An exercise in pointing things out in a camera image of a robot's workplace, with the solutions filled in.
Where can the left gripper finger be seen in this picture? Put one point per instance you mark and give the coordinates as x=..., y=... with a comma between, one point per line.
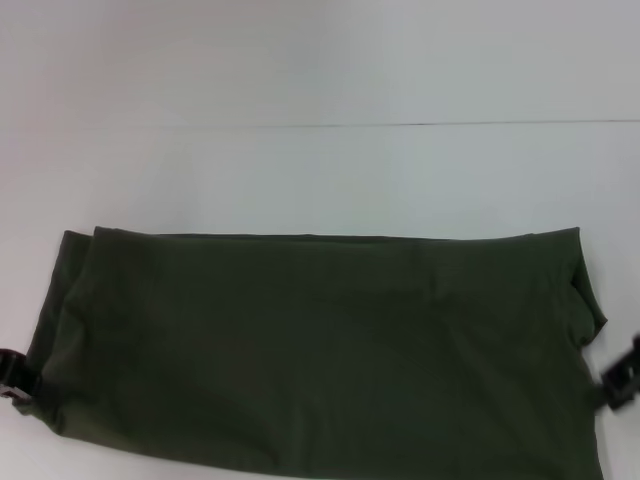
x=22, y=370
x=15, y=395

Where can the dark green FREE! t-shirt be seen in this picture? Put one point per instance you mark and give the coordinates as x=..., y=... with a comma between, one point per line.
x=320, y=350

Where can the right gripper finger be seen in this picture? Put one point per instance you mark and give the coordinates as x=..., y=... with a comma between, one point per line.
x=607, y=400
x=625, y=367

